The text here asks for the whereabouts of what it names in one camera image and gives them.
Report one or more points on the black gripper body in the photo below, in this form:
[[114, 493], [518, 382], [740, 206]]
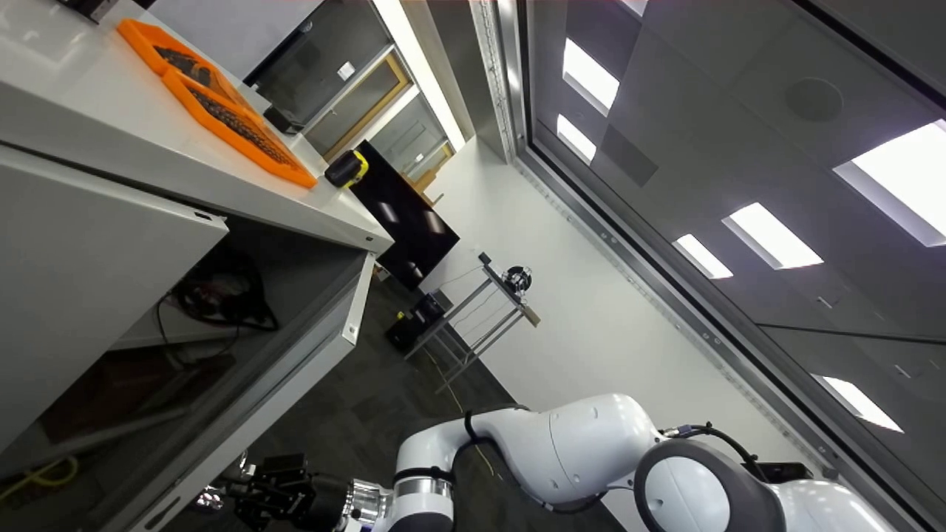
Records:
[[284, 490]]

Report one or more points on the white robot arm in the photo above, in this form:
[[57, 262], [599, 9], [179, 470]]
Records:
[[684, 481]]

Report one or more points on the black monitor screen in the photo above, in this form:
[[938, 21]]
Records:
[[420, 237]]

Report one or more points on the orange tray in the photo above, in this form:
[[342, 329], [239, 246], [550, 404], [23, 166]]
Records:
[[213, 102]]

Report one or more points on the white cabinet door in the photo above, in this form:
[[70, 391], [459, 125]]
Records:
[[321, 309], [80, 262]]

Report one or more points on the yellow black tape measure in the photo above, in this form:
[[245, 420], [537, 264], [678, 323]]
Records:
[[348, 169]]

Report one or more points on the metal camera stand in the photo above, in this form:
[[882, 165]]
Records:
[[484, 318]]

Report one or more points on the cardboard box in cabinet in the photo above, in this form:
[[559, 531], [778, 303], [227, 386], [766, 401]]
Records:
[[132, 386]]

